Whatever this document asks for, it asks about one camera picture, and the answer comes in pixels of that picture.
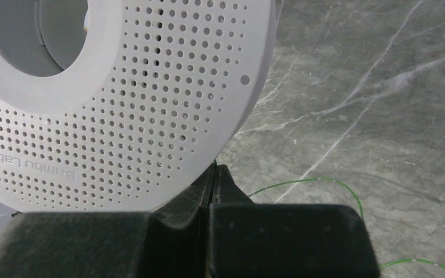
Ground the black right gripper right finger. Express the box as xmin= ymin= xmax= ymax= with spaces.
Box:
xmin=210 ymin=165 xmax=381 ymax=277

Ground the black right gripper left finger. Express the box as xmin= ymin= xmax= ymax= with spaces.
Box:
xmin=0 ymin=166 xmax=215 ymax=277

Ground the white perforated filament spool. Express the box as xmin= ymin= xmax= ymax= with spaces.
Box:
xmin=0 ymin=0 xmax=284 ymax=214

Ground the green cable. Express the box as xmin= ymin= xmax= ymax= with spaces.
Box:
xmin=211 ymin=159 xmax=445 ymax=278

